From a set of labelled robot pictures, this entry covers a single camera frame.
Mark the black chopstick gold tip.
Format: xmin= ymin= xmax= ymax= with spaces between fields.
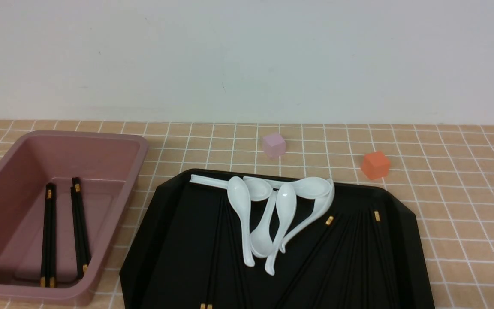
xmin=72 ymin=177 xmax=91 ymax=275
xmin=372 ymin=210 xmax=397 ymax=309
xmin=206 ymin=202 xmax=229 ymax=309
xmin=49 ymin=183 xmax=57 ymax=288
xmin=200 ymin=196 xmax=225 ymax=309
xmin=275 ymin=215 xmax=337 ymax=309
xmin=70 ymin=186 xmax=85 ymax=280
xmin=39 ymin=182 xmax=54 ymax=288

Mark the pink cube block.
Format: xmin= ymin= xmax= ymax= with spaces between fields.
xmin=262 ymin=132 xmax=286 ymax=159

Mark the white ceramic spoon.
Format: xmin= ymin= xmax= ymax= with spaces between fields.
xmin=280 ymin=178 xmax=335 ymax=254
xmin=243 ymin=176 xmax=331 ymax=200
xmin=265 ymin=183 xmax=297 ymax=276
xmin=227 ymin=176 xmax=255 ymax=267
xmin=250 ymin=191 xmax=277 ymax=258
xmin=190 ymin=174 xmax=275 ymax=202

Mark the black plastic tray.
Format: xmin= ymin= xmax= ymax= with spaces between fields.
xmin=120 ymin=169 xmax=435 ymax=309

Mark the orange cube block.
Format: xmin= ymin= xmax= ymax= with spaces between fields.
xmin=361 ymin=151 xmax=391 ymax=180

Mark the pink plastic bin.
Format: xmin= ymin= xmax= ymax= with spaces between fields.
xmin=0 ymin=130 xmax=148 ymax=306

